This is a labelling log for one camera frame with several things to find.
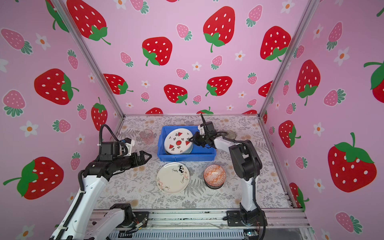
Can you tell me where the light green flower plate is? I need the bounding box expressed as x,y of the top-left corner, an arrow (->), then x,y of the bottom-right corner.
178,145 -> 194,155

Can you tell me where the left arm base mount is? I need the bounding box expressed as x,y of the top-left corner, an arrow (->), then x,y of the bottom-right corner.
118,211 -> 150,229

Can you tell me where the blue plastic bin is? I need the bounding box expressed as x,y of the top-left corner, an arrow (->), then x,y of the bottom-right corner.
158,126 -> 217,162

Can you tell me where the orange patterned upturned bowl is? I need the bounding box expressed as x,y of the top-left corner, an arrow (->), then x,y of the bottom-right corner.
204,165 -> 226,190

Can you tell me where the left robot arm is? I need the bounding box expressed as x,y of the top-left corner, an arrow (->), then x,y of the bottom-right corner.
51,124 -> 152,240

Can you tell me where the green glass cup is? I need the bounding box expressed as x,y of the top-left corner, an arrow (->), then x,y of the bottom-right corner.
226,131 -> 237,140

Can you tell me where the white watermelon plate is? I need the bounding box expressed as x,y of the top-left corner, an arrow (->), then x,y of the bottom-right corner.
164,128 -> 193,155

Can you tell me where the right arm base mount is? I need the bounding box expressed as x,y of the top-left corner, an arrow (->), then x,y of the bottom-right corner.
223,210 -> 268,227

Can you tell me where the pink glass cup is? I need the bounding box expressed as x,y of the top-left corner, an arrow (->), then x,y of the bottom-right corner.
140,129 -> 155,145

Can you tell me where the cream floral plate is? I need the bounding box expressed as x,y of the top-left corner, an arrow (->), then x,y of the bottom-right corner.
156,162 -> 190,195

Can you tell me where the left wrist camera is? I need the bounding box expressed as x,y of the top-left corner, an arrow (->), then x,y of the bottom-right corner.
98,138 -> 136,161

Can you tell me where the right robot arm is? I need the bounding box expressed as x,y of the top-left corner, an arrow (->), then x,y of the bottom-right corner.
189,132 -> 267,226

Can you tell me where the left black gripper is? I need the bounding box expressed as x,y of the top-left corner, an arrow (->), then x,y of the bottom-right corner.
114,151 -> 152,173

